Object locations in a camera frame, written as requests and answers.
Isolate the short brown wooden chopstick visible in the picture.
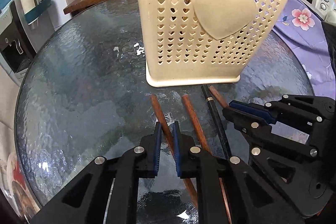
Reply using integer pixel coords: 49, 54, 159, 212
209, 85, 229, 108

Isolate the purple floral cloth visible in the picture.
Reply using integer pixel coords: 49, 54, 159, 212
273, 0, 335, 99

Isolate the black chopstick gold ring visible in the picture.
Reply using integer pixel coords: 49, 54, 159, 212
200, 84, 233, 160

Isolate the long brown wooden chopstick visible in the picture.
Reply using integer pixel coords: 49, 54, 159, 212
150, 94, 198, 208

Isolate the water dispenser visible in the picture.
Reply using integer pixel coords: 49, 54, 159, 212
1, 0, 54, 85

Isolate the cream plastic utensil holder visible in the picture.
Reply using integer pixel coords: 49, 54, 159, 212
138, 0, 288, 87

